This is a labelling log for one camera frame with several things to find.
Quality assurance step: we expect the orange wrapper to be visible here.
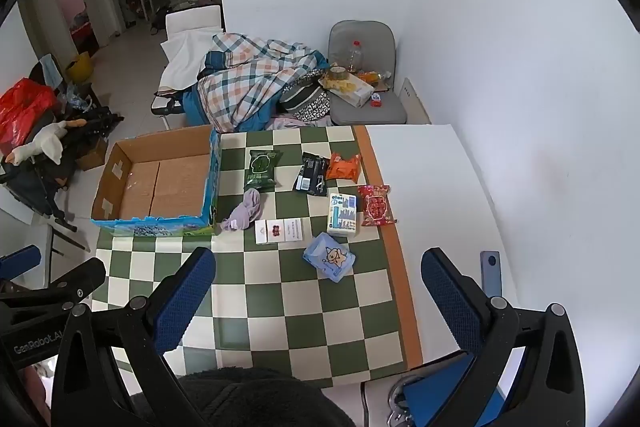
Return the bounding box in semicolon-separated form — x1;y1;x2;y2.
357;71;393;88

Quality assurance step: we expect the small brown cardboard box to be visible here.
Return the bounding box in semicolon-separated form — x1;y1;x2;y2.
75;139;108;171

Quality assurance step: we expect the green snack packet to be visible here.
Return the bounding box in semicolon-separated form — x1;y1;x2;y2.
247;148;283;194

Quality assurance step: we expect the orange snack packet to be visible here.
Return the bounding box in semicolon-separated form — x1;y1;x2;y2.
325;152;362;184

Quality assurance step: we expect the white packet red print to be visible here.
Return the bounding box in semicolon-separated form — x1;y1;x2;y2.
255;219;279;246

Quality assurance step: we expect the white board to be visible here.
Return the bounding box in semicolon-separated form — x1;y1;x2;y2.
400;77;432;125

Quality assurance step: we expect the white blue tissue pack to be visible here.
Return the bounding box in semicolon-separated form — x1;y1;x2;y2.
326;193;359;238

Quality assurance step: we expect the purple cloth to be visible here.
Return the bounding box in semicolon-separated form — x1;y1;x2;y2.
221;188;263;233

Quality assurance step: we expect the plaid blanket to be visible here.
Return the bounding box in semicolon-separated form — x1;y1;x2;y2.
182;32;331;134

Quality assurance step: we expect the black white patterned bag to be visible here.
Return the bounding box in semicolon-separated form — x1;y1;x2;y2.
278;69;332;124

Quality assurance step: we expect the red snack packet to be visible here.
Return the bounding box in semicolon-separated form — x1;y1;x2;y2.
357;185;398;228

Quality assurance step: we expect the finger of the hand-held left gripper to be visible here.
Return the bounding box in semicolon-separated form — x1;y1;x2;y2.
0;257;107;314
0;245;42;281

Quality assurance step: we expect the yellow bucket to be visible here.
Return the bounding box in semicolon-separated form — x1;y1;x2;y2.
66;52;95;82

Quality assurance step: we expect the yellow white snack bag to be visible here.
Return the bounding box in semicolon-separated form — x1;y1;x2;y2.
320;72;376;108

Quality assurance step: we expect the white plush duck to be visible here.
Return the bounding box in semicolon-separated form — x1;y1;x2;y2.
10;119;88;166

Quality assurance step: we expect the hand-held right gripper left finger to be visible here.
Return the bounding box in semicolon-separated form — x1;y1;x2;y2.
51;247;217;427

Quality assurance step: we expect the blue smartphone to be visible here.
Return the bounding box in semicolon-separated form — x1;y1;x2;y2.
480;250;502;299

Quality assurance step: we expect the clear plastic bottle red cap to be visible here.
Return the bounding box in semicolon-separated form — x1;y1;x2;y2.
347;39;367;74

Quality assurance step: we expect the cardboard box blue print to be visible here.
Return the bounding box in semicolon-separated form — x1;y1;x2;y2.
90;127;222;238

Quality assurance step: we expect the light blue cartoon tissue pack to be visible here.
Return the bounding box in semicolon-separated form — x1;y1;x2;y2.
303;232;357;284

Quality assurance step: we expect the person's left hand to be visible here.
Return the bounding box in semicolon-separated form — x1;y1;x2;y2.
21;363;54;409

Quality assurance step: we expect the red plastic bag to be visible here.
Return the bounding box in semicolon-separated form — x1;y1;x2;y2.
0;78;58;148

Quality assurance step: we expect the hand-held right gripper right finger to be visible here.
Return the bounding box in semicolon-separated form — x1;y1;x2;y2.
420;247;587;427

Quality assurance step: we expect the black snack packet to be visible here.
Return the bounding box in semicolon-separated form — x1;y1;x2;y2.
292;152;331;198

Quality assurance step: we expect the blue chair seat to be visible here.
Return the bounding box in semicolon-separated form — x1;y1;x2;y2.
402;352;506;427

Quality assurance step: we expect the black clothing pile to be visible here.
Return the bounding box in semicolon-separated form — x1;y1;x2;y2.
55;104;126;158

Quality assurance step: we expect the black folding frame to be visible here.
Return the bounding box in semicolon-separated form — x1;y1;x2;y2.
0;157;91;253

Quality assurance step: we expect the pink cloth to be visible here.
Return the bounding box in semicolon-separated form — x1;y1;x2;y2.
265;117;311;131

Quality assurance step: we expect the grey padded chair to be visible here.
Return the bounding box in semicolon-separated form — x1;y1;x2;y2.
327;20;408;126

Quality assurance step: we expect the green white checkered tablecloth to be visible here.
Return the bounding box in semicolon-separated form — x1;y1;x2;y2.
92;125;423;390

